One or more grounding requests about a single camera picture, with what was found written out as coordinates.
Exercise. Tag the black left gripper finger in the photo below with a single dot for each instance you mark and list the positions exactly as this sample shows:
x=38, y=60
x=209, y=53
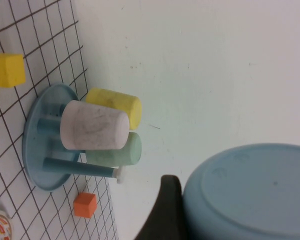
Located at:
x=165, y=215

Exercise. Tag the blue plastic cup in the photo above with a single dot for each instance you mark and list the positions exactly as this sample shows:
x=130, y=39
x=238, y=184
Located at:
x=252, y=195

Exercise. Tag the green plastic cup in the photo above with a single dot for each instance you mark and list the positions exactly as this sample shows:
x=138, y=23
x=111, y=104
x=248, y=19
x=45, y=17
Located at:
x=122, y=152

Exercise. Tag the pale pink plastic cup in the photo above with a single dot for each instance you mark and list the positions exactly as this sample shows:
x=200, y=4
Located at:
x=92, y=125

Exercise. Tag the yellow plastic cup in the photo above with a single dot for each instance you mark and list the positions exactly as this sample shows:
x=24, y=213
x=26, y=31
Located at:
x=115, y=102

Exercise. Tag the blue cup stand with posts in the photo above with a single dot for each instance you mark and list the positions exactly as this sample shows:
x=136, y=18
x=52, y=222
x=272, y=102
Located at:
x=37, y=155

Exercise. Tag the orange foam cube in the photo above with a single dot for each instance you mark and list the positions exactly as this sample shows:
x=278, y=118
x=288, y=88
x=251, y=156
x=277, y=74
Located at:
x=85, y=206

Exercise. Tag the white tape roll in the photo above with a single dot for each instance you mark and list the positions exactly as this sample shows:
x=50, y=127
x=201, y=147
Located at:
x=0, y=222

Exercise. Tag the grey checked tablecloth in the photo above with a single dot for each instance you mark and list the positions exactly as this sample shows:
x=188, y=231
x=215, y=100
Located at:
x=40, y=50

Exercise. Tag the yellow foam cube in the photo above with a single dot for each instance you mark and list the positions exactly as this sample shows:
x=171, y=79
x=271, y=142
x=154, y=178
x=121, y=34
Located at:
x=6, y=71

